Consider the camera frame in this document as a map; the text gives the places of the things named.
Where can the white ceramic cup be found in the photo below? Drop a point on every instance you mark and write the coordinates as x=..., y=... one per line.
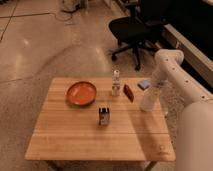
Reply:
x=149, y=98

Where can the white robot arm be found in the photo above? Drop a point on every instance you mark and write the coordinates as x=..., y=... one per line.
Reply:
x=194, y=143

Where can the small clear bottle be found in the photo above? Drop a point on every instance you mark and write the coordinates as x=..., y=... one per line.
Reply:
x=116, y=83

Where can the orange bowl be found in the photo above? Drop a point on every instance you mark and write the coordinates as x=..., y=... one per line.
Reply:
x=81, y=93

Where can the blue sponge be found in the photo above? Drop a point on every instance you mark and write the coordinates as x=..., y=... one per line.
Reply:
x=144, y=84

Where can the wooden table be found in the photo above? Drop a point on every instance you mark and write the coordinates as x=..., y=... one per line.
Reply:
x=67, y=132

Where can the black office chair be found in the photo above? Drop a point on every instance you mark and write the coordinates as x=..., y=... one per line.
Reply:
x=145, y=22

